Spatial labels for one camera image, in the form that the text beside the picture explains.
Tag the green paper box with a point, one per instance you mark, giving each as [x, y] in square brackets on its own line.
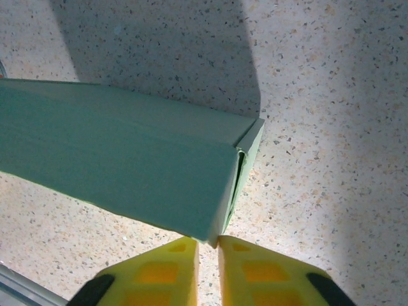
[127, 153]

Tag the aluminium frame rail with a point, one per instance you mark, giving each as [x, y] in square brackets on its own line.
[19, 287]

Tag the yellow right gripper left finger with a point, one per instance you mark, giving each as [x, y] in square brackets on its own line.
[156, 277]

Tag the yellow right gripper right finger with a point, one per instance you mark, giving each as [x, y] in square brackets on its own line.
[261, 277]

